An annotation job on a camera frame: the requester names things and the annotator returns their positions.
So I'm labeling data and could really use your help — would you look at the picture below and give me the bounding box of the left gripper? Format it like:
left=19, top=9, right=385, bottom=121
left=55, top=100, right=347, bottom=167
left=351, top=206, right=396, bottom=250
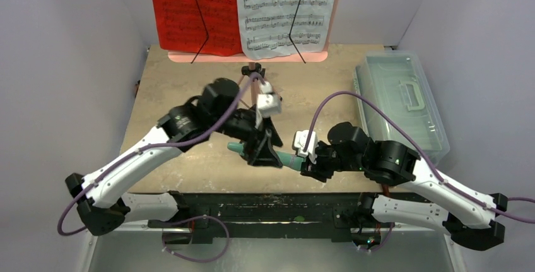
left=209, top=106, right=283, bottom=165

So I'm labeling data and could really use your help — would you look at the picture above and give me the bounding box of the teal toy microphone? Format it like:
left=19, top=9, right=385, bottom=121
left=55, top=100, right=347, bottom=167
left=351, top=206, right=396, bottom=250
left=227, top=142, right=306, bottom=171

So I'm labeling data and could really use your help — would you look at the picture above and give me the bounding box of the pink music stand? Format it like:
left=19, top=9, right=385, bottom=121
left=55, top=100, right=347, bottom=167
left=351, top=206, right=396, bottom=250
left=144, top=0, right=348, bottom=110

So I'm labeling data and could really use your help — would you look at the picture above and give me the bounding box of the white sheet music page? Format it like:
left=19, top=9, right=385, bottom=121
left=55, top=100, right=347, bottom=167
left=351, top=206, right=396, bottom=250
left=237, top=0, right=336, bottom=60

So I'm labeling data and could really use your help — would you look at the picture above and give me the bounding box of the red sheet music page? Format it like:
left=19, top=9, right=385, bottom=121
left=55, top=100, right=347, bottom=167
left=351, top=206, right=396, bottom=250
left=152, top=0, right=242, bottom=57

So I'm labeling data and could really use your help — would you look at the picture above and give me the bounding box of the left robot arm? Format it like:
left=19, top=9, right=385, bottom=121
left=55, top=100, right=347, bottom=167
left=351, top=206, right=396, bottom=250
left=65, top=78, right=283, bottom=236

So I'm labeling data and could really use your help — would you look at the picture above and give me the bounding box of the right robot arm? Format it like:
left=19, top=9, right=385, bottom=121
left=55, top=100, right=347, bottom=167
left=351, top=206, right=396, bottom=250
left=293, top=122, right=507, bottom=251

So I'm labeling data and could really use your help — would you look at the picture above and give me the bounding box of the clear plastic storage box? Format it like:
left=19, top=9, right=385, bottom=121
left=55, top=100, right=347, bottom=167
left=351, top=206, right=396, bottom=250
left=354, top=50, right=450, bottom=165

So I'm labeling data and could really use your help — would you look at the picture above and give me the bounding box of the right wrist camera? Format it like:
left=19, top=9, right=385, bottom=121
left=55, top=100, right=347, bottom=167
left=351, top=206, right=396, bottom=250
left=292, top=130, right=319, bottom=161

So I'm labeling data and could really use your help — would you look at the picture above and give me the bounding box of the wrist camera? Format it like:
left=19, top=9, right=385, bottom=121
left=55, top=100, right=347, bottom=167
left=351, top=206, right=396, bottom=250
left=292, top=130, right=319, bottom=161
left=256, top=81, right=282, bottom=119

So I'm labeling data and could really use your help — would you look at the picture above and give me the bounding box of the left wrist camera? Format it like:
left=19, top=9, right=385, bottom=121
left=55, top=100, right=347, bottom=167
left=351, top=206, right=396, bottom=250
left=256, top=81, right=282, bottom=119

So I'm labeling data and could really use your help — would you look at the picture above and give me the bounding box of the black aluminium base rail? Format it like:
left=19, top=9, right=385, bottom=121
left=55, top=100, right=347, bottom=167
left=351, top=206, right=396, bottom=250
left=85, top=192, right=456, bottom=246

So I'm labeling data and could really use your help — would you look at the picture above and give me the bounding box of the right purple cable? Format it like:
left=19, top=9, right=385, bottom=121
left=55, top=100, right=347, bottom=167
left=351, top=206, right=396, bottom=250
left=303, top=91, right=535, bottom=254

